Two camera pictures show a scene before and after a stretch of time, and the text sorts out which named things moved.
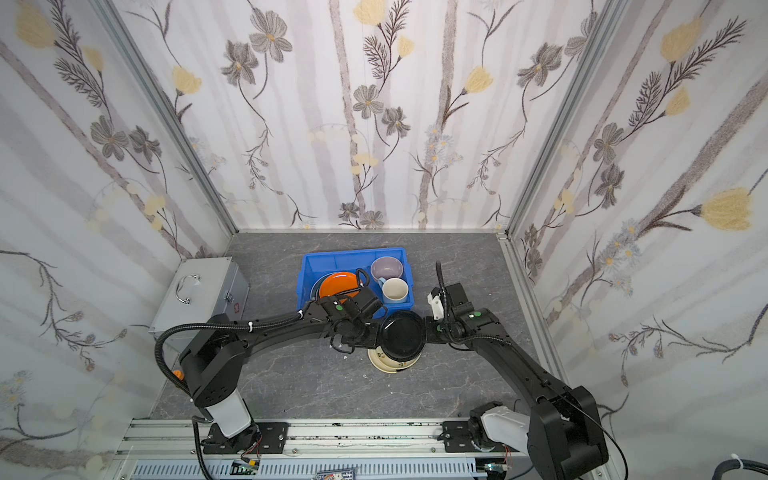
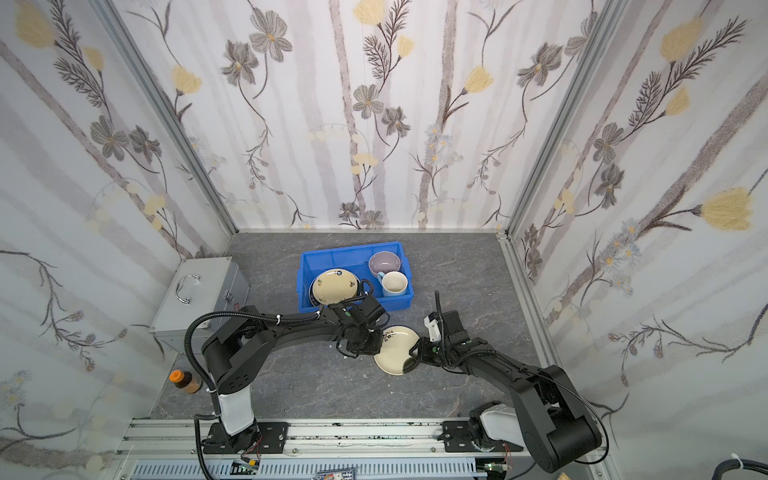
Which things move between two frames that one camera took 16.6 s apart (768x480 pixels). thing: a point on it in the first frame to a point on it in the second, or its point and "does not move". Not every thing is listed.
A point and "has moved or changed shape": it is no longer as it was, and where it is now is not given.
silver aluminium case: x=202 y=288 does not move
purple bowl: x=386 y=267 has moved or changed shape
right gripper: x=435 y=327 to x=424 y=349
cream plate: x=387 y=364 to x=333 y=286
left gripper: x=365 y=327 does not move
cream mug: x=394 y=290 has moved or changed shape
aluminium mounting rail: x=167 y=449 does not move
